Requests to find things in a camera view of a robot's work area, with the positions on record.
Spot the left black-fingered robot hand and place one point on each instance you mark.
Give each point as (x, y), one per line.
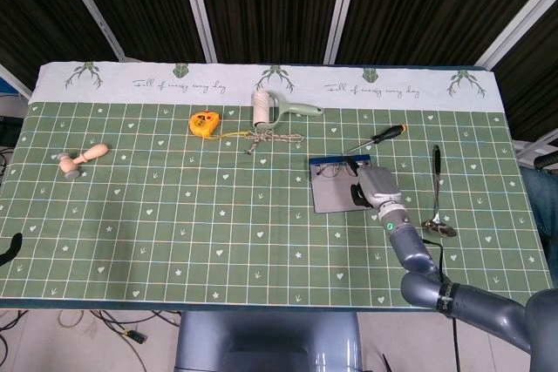
(15, 243)

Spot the right black-fingered silver robot hand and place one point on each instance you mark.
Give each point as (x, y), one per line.
(379, 187)

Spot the wire-frame eyeglasses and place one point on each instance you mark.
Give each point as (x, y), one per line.
(324, 170)

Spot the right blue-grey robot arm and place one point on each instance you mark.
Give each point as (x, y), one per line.
(414, 250)

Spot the wooden stamp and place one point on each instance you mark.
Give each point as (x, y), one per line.
(93, 153)

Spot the white blue-edged panel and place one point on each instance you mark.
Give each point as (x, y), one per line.
(11, 102)

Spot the black power adapter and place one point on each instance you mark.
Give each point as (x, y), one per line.
(134, 336)

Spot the green grid tablecloth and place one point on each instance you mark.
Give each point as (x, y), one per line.
(174, 215)

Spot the leg in blue jeans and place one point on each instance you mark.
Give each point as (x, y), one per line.
(542, 198)

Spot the black cylinder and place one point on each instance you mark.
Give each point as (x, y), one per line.
(545, 159)

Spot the yellow tape measure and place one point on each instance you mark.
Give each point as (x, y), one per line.
(202, 123)

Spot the blue-grey robot torso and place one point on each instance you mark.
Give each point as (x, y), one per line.
(261, 337)

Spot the white metal frame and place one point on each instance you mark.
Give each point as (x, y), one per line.
(529, 145)

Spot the white partition post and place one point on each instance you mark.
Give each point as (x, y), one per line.
(198, 10)
(89, 6)
(519, 23)
(342, 10)

